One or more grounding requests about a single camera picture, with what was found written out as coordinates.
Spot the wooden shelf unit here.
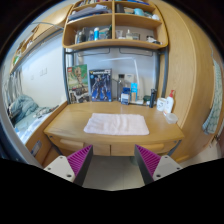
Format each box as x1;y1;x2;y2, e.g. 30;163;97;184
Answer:
62;0;168;51

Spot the white desk lamp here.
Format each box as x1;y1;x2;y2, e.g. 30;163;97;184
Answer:
100;57;143;104

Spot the blue robot model box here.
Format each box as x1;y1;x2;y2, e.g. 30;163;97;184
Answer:
89;69;112;102

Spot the bed with bedding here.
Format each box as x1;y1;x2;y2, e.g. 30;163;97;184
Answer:
7;95;58;143

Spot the checkered hanging towel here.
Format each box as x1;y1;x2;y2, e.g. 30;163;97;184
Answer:
202;61;223;134

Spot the white lotion pump bottle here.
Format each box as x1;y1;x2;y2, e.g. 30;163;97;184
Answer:
163;90;174;115

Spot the blue small box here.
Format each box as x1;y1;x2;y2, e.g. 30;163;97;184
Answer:
121;87;130;105

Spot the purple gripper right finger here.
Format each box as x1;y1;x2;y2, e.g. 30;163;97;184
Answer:
134;145;182;185

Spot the clear water bottle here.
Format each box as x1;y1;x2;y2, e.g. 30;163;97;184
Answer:
117;74;125;102

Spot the pink towel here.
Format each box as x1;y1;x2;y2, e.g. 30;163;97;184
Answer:
84;113;149;136

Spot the white cup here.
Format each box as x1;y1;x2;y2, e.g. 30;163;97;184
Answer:
157;98;166;111

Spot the light blue tall box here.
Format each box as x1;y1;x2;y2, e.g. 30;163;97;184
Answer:
131;83;138;102

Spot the clear plastic container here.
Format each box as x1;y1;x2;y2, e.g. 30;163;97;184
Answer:
166;113;178;124

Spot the Groot toy box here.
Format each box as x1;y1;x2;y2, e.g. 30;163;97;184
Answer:
67;64;89;104

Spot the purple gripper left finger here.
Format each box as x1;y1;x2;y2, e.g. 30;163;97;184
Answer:
44;145;93;186

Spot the black cylinder bottle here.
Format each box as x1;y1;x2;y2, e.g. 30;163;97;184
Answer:
149;89;156;108

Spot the wooden desk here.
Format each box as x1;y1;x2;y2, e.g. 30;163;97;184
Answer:
43;100;185;158

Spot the wooden wardrobe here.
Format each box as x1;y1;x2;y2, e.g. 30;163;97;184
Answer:
157;1;214;162

